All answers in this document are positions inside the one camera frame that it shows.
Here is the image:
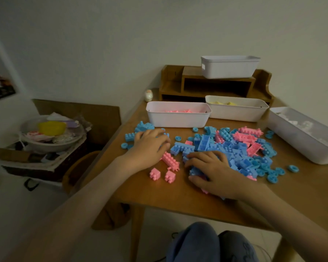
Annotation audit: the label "person's left hand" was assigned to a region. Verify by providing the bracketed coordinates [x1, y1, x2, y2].
[125, 129, 171, 175]

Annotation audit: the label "person's right hand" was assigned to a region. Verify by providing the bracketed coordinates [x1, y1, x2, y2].
[184, 150, 253, 201]

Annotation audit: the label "person's left forearm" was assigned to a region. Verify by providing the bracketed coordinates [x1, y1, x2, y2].
[4, 156, 133, 262]

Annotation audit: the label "person's right forearm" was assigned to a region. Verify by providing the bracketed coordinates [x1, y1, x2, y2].
[235, 183, 328, 262]

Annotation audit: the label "long pink toy brick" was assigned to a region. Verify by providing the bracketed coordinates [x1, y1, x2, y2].
[161, 152, 180, 172]

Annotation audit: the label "blue animal-shaped toy brick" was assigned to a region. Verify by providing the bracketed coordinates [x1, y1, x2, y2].
[134, 121, 155, 133]

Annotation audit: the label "white plastic bin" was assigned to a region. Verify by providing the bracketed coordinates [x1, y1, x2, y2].
[267, 106, 328, 165]
[205, 95, 270, 123]
[146, 101, 212, 128]
[201, 55, 261, 80]

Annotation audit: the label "heap of pink bricks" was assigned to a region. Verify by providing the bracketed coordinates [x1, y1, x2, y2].
[164, 109, 207, 113]

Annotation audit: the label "pile of blue and pink bricks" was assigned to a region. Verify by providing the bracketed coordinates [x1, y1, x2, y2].
[170, 126, 286, 185]

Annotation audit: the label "person's left leg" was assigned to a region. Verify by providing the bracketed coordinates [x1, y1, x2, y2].
[166, 222, 221, 262]

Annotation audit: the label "person's leg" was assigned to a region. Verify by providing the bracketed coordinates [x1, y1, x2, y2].
[218, 231, 261, 262]
[166, 222, 221, 262]

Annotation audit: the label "wooden desk organizer shelf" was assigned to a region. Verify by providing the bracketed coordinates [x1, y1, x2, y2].
[159, 64, 275, 106]

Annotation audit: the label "brown cardboard box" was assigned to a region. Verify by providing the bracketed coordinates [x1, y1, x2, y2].
[0, 99, 122, 173]

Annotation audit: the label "person's right leg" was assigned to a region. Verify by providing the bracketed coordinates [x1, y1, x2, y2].
[218, 231, 261, 262]

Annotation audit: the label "wooden table leg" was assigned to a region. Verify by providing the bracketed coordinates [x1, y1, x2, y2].
[129, 205, 146, 262]

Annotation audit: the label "round wooden stool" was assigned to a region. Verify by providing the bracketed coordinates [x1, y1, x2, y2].
[62, 150, 102, 194]

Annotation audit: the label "yellow plastic bowl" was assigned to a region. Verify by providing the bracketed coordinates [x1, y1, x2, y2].
[38, 121, 67, 136]

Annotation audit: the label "clear glass bowl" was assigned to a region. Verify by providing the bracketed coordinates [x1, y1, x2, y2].
[19, 115, 86, 153]

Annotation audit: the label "heap of white bricks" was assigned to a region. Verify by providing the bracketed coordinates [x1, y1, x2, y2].
[277, 112, 328, 149]

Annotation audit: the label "dark wall shelf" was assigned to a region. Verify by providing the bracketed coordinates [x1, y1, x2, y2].
[0, 59, 16, 101]

